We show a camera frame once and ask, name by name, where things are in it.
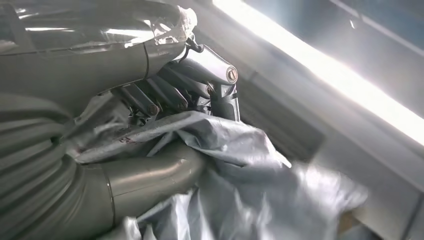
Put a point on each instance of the grey parcel bag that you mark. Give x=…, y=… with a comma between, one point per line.
x=238, y=185

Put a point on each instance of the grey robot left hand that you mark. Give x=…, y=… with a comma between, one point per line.
x=82, y=73

